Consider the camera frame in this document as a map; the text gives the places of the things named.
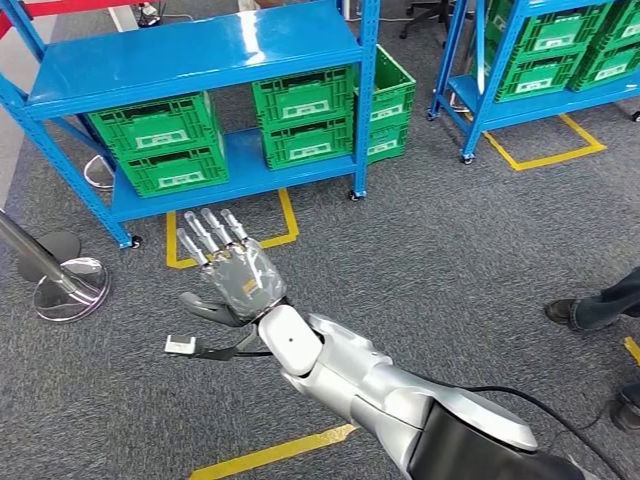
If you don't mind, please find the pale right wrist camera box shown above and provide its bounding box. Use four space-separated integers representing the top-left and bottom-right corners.
165 335 198 356

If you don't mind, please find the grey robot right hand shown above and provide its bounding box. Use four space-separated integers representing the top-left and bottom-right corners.
176 208 289 329

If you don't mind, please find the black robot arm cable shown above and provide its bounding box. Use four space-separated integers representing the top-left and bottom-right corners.
467 385 623 480

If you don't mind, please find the red barrier tape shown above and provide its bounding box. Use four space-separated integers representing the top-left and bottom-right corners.
0 0 136 40

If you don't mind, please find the yellow floor tape line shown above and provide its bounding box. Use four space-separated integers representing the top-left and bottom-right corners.
462 113 608 174

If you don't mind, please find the person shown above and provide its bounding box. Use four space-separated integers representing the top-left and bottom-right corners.
543 266 640 433

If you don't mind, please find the blue metal shelf rack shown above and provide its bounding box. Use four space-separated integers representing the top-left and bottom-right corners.
0 0 382 250
426 0 640 166

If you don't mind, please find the dark stanchion post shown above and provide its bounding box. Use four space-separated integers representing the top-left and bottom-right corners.
0 209 98 303

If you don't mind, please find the black office chair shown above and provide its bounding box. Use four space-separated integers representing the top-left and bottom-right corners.
398 0 452 41

